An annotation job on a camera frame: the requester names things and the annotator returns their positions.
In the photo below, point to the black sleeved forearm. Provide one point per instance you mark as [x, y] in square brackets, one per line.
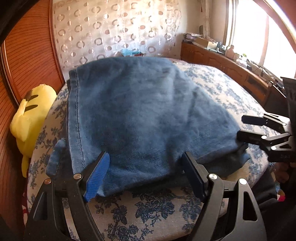
[278, 216]

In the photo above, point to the yellow Pikachu plush toy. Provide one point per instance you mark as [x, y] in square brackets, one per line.
[28, 120]

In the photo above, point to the blue box by curtain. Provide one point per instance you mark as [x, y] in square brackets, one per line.
[130, 53]

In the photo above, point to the person's right hand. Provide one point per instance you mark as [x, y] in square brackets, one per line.
[282, 171]

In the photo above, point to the wooden side cabinet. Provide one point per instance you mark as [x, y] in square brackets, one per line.
[270, 98]

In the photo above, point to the blue denim jeans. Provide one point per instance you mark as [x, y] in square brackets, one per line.
[144, 112]

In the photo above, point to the cardboard box on cabinet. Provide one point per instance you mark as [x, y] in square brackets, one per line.
[205, 43]

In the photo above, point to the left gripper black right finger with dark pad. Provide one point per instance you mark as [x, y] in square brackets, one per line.
[230, 210]

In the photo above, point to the window with wooden frame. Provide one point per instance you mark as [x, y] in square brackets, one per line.
[255, 35]

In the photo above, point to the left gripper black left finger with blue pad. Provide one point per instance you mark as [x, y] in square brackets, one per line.
[47, 221]

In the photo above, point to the white circle-patterned curtain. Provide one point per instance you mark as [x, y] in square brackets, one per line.
[90, 30]

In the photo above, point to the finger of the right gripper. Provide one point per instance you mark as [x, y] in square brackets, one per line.
[276, 122]
[276, 143]

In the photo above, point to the wooden slatted headboard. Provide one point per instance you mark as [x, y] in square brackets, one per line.
[28, 58]

